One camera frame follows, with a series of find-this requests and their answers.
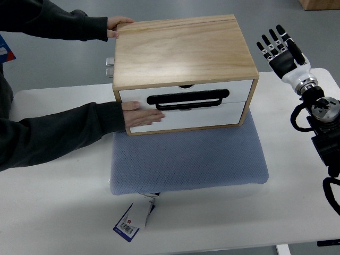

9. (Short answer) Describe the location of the silver table clamp upper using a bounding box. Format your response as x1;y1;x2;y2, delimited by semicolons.
105;57;115;66

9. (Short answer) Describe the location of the dark sleeve near forearm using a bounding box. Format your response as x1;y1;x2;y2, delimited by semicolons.
0;101;126;172

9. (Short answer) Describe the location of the white blue price tag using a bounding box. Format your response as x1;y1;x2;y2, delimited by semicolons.
113;193;160;242

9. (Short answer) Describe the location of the silver table clamp lower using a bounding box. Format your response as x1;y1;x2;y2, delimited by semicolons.
106;67;114;78

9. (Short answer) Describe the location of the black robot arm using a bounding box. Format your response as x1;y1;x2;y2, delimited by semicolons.
290;83;339;214

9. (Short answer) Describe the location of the cardboard box corner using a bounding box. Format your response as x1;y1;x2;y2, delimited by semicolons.
299;0;340;11

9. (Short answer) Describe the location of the blue red card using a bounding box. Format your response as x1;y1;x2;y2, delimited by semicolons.
0;36;16;63

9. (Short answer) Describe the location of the black drawer handle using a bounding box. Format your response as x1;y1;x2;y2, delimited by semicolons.
147;89;230;111

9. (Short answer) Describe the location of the white table leg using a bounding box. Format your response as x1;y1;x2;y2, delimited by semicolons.
276;244;291;255

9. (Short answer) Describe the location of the wooden drawer cabinet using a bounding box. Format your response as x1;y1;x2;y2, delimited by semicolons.
113;15;259;135

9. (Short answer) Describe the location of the silver table clamp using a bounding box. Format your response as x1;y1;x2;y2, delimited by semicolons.
105;57;115;66
106;67;114;78

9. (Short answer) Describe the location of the person's hand on drawer front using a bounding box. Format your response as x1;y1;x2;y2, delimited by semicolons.
121;101;165;129

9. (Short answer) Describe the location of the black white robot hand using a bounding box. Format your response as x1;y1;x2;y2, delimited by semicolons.
257;24;318;95

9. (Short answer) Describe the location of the dark sleeve far forearm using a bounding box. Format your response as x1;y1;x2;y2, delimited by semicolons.
1;1;108;41

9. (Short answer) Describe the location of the black table control panel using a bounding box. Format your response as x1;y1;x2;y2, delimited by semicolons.
317;239;340;247

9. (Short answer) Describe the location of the white drawer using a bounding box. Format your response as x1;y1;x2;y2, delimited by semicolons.
119;80;252;105

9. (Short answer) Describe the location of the person's hand behind cabinet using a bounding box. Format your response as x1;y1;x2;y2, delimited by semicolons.
107;16;135;39

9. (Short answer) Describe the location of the blue grey cushion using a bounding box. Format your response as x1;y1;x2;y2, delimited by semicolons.
110;114;269;195

